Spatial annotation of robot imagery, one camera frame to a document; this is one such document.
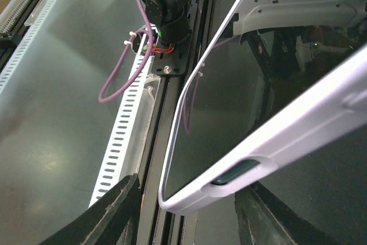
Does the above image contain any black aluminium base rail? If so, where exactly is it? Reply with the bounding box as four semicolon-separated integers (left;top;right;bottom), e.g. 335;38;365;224
134;0;214;244

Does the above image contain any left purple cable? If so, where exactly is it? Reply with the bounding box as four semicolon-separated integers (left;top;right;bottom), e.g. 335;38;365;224
97;0;154;104

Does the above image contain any phone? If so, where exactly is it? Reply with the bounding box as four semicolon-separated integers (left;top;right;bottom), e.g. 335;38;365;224
158;0;366;215

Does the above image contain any white slotted cable duct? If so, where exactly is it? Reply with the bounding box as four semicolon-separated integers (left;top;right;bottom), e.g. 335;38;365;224
1;0;156;206

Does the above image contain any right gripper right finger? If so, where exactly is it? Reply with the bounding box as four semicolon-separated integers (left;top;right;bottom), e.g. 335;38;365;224
235;183;338;244

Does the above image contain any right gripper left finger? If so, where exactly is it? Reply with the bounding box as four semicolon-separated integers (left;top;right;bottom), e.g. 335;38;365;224
41;174;141;244

